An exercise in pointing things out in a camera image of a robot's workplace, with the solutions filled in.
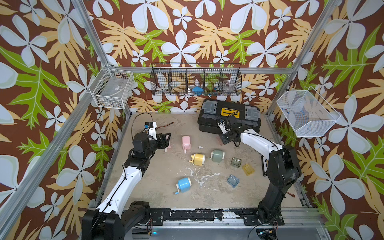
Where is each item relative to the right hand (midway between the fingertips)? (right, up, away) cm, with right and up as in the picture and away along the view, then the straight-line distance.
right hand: (224, 135), depth 96 cm
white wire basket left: (-69, +29, -10) cm, 75 cm away
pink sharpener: (-25, -5, -1) cm, 25 cm away
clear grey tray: (+7, -17, -1) cm, 19 cm away
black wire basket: (-18, +38, +3) cm, 42 cm away
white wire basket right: (+44, +13, -14) cm, 48 cm away
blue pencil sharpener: (-26, -26, -18) cm, 40 cm away
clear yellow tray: (+14, -21, -5) cm, 25 cm away
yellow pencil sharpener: (-17, -14, -9) cm, 24 cm away
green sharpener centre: (-6, -12, -7) cm, 15 cm away
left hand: (-35, +3, -16) cm, 39 cm away
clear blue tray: (+3, -26, -9) cm, 28 cm away
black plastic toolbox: (-8, +16, +2) cm, 18 cm away
